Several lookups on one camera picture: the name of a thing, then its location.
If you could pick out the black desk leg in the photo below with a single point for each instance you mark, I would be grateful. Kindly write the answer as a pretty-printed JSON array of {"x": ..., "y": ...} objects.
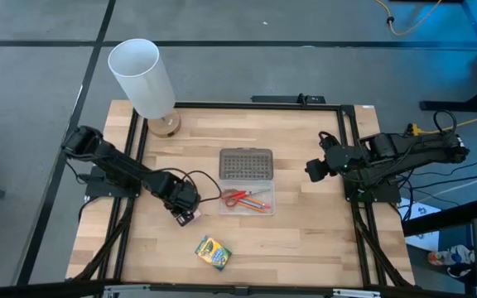
[{"x": 462, "y": 105}]

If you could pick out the black slanted desk bar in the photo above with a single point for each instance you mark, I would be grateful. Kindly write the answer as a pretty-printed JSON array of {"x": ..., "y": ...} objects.
[{"x": 449, "y": 217}]

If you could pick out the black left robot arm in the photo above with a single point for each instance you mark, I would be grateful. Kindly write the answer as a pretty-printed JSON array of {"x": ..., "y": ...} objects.
[{"x": 122, "y": 167}]

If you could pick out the black bar silver brackets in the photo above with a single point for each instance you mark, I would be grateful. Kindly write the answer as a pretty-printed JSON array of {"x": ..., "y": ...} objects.
[{"x": 238, "y": 290}]

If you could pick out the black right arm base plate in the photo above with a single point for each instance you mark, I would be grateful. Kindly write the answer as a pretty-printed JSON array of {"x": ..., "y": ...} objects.
[{"x": 383, "y": 194}]

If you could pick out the clear pencil case grey lid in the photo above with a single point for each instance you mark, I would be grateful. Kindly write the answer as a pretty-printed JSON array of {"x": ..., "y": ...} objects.
[{"x": 244, "y": 165}]

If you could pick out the yellow green crayon box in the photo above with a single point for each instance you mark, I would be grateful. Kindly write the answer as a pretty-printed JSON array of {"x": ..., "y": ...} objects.
[{"x": 213, "y": 253}]

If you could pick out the black aluminium table frame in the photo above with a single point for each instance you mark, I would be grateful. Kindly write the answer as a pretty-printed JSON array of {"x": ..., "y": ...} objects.
[{"x": 263, "y": 105}]

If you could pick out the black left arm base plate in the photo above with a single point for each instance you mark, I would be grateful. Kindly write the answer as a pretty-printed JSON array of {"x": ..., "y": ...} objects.
[{"x": 97, "y": 188}]

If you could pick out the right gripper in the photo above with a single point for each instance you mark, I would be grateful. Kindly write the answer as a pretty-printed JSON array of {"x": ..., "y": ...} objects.
[{"x": 342, "y": 159}]

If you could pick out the white cylindrical lamp shade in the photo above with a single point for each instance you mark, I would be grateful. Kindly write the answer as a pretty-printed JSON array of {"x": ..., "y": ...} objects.
[{"x": 141, "y": 78}]

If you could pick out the black bar mount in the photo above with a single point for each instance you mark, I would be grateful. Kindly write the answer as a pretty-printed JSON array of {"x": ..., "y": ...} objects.
[{"x": 284, "y": 99}]

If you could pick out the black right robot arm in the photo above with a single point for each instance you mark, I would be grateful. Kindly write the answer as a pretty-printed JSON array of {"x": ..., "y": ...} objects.
[{"x": 420, "y": 147}]

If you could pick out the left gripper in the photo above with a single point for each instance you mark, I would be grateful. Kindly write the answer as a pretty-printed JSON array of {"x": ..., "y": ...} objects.
[{"x": 180, "y": 194}]

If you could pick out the white paper blue logos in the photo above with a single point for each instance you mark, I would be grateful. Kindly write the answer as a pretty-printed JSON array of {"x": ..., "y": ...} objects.
[{"x": 422, "y": 211}]

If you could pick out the orange pencil pink eraser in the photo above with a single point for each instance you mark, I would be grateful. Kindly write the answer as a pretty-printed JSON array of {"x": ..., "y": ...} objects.
[{"x": 259, "y": 203}]

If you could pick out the person's orange white shoe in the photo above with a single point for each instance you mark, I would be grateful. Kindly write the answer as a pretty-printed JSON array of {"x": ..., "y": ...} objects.
[{"x": 449, "y": 256}]

